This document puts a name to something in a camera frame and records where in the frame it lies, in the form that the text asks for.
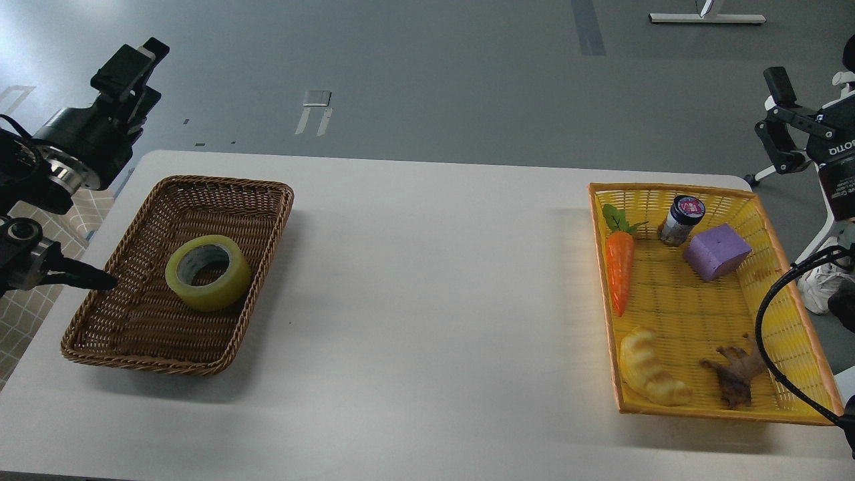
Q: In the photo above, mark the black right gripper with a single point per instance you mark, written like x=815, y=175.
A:
x=793, y=136

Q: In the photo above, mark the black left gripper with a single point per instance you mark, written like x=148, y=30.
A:
x=88, y=147

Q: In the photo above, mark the yellow tape roll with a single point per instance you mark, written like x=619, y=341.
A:
x=200, y=252

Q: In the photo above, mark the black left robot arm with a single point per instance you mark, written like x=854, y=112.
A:
x=29, y=259

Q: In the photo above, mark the small dark jar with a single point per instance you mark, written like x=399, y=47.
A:
x=685, y=213

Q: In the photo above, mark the purple foam block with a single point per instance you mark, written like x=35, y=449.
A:
x=716, y=252

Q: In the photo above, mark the white stand base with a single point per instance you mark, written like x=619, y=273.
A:
x=708, y=13

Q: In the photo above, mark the person in grey clothes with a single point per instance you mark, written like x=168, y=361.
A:
x=829, y=288

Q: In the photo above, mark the yellow plastic basket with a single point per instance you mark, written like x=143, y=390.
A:
x=692, y=317

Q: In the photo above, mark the orange toy carrot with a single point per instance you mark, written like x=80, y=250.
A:
x=619, y=255

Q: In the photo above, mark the brown wicker basket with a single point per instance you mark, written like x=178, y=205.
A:
x=142, y=324

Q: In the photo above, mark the brown toy animal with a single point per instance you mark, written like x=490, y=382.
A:
x=736, y=376

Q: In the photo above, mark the beige checkered cloth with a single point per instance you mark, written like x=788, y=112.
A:
x=23, y=312

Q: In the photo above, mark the yellow toy croissant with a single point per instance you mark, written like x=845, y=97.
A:
x=644, y=372

